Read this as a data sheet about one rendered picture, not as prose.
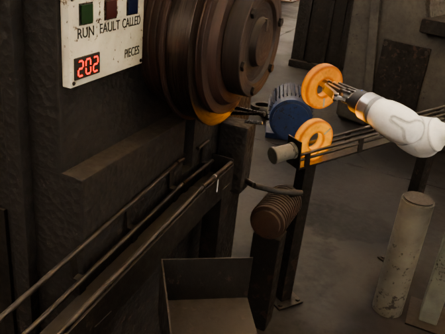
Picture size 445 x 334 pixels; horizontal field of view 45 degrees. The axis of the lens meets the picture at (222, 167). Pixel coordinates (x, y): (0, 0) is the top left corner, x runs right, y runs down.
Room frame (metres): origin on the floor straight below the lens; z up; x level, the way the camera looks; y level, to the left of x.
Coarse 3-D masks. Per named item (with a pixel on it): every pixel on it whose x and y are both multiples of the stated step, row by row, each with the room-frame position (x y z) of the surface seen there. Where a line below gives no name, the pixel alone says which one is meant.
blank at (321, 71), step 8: (320, 64) 1.78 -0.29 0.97; (328, 64) 1.79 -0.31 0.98; (312, 72) 1.76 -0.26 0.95; (320, 72) 1.75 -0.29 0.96; (328, 72) 1.77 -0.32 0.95; (336, 72) 1.79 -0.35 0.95; (304, 80) 1.76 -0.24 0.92; (312, 80) 1.74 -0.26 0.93; (320, 80) 1.76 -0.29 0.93; (336, 80) 1.80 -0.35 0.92; (304, 88) 1.75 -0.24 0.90; (312, 88) 1.75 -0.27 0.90; (304, 96) 1.75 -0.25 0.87; (312, 96) 1.75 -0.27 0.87; (320, 96) 1.77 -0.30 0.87; (328, 96) 1.79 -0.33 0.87; (312, 104) 1.76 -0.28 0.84; (320, 104) 1.77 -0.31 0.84; (328, 104) 1.80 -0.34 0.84
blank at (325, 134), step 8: (312, 120) 1.78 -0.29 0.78; (320, 120) 1.78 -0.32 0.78; (304, 128) 1.75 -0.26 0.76; (312, 128) 1.76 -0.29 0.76; (320, 128) 1.78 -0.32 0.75; (328, 128) 1.80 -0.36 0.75; (296, 136) 1.75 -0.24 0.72; (304, 136) 1.74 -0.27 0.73; (320, 136) 1.80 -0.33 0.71; (328, 136) 1.80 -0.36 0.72; (304, 144) 1.74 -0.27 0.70; (320, 144) 1.79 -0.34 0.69; (328, 144) 1.81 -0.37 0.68; (312, 160) 1.77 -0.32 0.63
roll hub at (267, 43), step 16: (240, 0) 1.30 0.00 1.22; (256, 0) 1.30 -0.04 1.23; (272, 0) 1.40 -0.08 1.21; (240, 16) 1.27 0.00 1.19; (256, 16) 1.34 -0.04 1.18; (272, 16) 1.45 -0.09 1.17; (224, 32) 1.26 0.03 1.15; (240, 32) 1.25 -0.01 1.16; (256, 32) 1.32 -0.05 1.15; (272, 32) 1.41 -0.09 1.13; (224, 48) 1.25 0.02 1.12; (240, 48) 1.24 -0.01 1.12; (256, 48) 1.32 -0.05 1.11; (272, 48) 1.46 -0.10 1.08; (224, 64) 1.26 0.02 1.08; (240, 64) 1.25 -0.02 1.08; (256, 64) 1.34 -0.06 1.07; (224, 80) 1.28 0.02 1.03; (240, 80) 1.26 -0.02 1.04; (256, 80) 1.38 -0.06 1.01
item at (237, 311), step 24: (168, 264) 0.96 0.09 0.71; (192, 264) 0.97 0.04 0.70; (216, 264) 0.98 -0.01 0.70; (240, 264) 1.00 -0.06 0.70; (168, 288) 0.96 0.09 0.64; (192, 288) 0.97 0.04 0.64; (216, 288) 0.99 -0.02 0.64; (240, 288) 1.00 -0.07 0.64; (168, 312) 0.80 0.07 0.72; (192, 312) 0.94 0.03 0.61; (216, 312) 0.94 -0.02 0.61; (240, 312) 0.95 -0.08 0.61
